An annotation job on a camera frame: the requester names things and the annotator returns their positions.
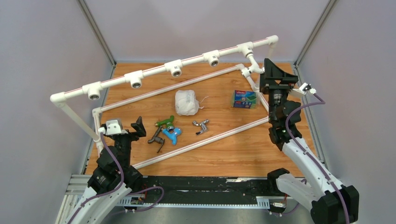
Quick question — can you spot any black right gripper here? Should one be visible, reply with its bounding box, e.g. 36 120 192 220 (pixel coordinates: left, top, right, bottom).
258 59 298 123

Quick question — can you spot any white plastic faucet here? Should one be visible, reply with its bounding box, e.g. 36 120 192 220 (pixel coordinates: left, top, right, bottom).
240 53 265 78

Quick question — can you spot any white PVC pipe frame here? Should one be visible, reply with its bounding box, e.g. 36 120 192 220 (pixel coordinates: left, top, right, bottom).
50 35 279 153

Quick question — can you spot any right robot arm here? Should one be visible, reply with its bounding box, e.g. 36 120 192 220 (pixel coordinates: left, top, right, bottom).
259 58 360 224

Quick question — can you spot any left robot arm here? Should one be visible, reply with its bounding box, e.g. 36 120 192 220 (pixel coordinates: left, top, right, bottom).
64 117 147 224

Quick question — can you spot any green sponge pack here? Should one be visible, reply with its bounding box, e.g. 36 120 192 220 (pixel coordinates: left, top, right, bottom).
231 90 257 109

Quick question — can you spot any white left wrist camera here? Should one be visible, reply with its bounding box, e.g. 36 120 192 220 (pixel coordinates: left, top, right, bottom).
98 119 127 136

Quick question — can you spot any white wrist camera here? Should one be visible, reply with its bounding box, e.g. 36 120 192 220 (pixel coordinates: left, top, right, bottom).
290 83 317 98
98 119 127 136

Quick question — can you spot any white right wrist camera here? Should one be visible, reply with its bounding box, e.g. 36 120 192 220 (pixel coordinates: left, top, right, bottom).
290 83 317 98

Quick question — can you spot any white drawstring bag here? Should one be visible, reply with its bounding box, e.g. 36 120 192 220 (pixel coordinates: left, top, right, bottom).
175 90 204 116

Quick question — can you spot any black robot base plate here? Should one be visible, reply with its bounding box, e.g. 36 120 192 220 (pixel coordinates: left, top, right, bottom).
133 176 285 205

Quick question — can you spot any white slotted cable duct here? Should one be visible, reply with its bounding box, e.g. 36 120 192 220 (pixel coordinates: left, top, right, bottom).
117 197 270 210

